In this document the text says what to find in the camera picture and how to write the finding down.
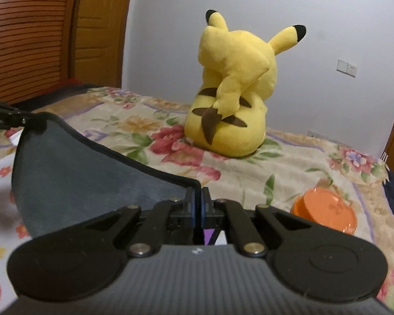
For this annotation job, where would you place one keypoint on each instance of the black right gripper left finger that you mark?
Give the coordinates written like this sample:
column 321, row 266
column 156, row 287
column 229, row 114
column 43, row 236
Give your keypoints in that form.
column 170, row 222

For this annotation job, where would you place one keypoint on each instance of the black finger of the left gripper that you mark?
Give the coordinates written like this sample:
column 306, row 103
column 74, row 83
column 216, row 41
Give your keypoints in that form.
column 12, row 117

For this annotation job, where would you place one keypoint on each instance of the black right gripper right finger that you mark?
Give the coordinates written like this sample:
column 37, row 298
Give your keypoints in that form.
column 229, row 216

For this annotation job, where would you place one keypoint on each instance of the purple and grey towel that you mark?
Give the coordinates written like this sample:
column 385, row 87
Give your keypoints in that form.
column 77, row 195

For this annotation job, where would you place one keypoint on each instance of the floral bed blanket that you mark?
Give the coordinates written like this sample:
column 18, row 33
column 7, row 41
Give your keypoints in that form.
column 149, row 130

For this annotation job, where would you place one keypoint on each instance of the wooden slatted headboard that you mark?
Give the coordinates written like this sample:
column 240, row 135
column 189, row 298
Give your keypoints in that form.
column 35, row 38

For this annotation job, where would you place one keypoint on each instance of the orange lidded drink cup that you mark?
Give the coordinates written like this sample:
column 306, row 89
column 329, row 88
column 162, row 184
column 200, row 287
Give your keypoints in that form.
column 322, row 206

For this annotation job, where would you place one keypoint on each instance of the white fruit print cloth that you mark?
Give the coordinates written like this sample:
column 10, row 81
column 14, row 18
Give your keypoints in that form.
column 12, row 230

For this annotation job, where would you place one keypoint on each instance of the yellow Pikachu plush toy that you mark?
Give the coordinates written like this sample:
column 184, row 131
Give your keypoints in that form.
column 228, row 114

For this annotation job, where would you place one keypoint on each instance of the wooden door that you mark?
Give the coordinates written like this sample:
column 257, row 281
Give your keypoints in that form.
column 97, row 41

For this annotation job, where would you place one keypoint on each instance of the white wall switch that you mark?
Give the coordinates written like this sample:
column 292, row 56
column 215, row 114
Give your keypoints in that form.
column 346, row 68

